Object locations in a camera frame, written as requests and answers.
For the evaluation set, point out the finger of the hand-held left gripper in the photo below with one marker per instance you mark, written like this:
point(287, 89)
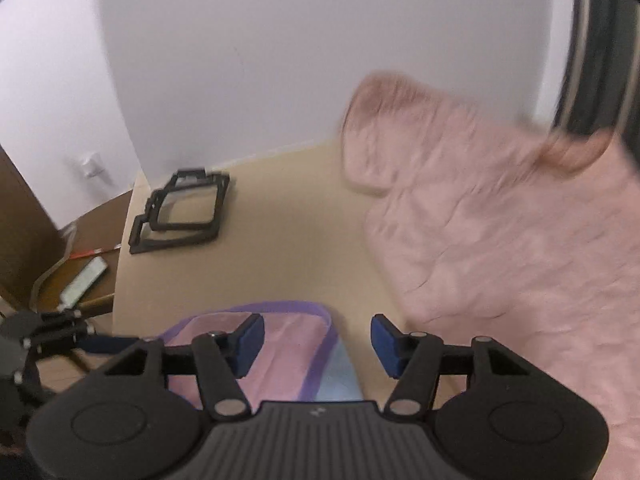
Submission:
point(110, 345)

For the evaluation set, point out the white wall socket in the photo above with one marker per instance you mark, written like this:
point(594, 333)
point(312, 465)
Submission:
point(90, 165)

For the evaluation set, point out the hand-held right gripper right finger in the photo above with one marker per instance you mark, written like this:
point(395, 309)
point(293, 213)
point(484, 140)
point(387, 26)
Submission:
point(384, 347)

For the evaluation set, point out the metal window grille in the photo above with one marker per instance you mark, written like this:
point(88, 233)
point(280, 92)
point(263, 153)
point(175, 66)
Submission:
point(580, 35)

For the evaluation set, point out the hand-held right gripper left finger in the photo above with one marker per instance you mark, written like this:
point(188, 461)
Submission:
point(250, 342)

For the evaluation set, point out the dark window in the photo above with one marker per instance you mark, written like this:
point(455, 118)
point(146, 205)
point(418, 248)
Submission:
point(615, 35)

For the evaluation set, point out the black plastic frame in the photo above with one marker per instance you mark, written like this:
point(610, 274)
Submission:
point(172, 241)

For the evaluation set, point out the brown wooden cabinet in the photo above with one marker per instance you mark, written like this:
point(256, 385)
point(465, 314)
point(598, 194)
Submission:
point(20, 230)

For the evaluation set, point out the wooden stick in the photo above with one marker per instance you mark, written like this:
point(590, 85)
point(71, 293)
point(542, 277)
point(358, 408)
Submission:
point(97, 304)

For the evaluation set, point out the pink garment with purple trim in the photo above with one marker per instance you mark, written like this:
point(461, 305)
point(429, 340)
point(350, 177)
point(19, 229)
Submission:
point(285, 355)

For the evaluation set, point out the pink quilted blanket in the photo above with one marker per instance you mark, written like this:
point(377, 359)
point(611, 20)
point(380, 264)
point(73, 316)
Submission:
point(500, 260)

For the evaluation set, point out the thin red stick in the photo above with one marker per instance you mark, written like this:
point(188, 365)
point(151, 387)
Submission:
point(95, 251)

